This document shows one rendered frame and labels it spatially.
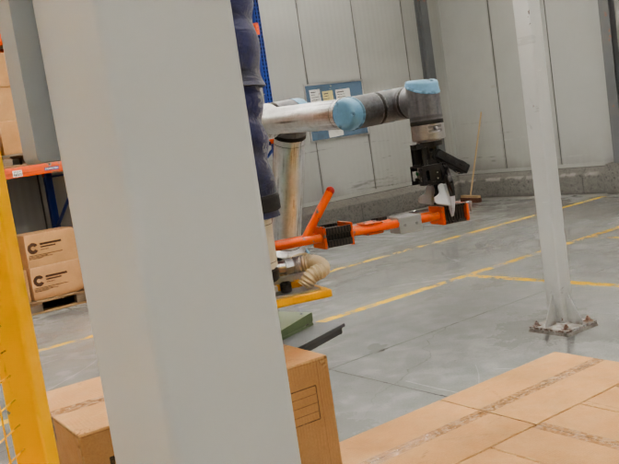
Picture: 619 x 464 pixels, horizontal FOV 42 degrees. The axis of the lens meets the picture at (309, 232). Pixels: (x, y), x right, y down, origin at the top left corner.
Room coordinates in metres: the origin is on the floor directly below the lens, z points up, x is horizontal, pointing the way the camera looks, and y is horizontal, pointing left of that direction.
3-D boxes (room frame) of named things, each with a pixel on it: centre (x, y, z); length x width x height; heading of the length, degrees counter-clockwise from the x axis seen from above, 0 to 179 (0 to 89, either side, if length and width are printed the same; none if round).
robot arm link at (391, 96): (2.30, -0.29, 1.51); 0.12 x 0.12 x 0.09; 32
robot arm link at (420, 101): (2.22, -0.36, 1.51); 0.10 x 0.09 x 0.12; 32
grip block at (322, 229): (2.09, -0.06, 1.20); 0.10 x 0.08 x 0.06; 21
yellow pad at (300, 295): (1.92, 0.14, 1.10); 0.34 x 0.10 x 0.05; 111
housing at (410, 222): (2.17, -0.26, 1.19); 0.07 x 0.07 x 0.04; 21
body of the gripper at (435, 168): (2.21, -0.35, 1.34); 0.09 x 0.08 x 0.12; 110
